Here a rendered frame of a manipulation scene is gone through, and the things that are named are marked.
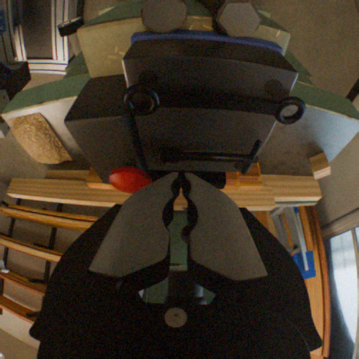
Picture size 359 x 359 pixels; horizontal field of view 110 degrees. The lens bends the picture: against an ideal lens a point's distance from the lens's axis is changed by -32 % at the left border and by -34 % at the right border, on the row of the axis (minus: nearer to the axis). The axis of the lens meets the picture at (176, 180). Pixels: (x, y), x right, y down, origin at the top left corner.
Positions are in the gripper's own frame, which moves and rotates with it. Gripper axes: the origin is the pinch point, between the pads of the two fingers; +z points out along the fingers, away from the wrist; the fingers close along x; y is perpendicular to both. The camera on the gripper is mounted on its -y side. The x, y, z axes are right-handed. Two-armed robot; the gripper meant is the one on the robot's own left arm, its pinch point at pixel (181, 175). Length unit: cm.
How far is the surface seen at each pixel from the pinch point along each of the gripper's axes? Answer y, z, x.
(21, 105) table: -5.3, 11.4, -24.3
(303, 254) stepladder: 65, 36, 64
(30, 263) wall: 214, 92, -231
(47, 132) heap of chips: 0.0, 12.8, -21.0
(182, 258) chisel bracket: 13.1, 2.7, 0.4
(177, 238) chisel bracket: 11.8, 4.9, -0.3
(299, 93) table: -6.1, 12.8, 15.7
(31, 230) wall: 187, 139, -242
